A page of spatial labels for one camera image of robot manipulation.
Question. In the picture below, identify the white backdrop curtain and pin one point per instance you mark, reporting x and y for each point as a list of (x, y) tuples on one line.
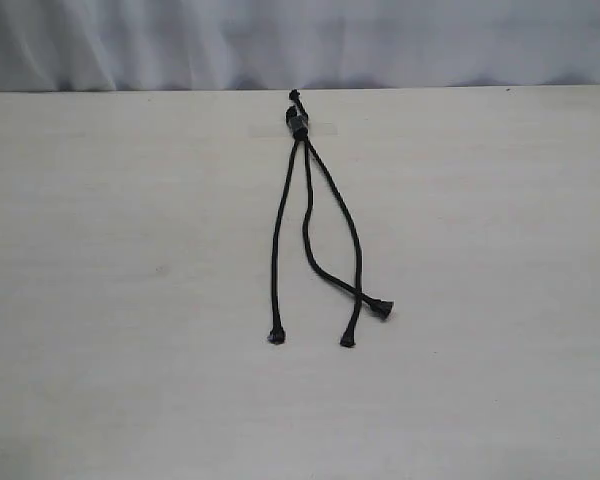
[(232, 45)]

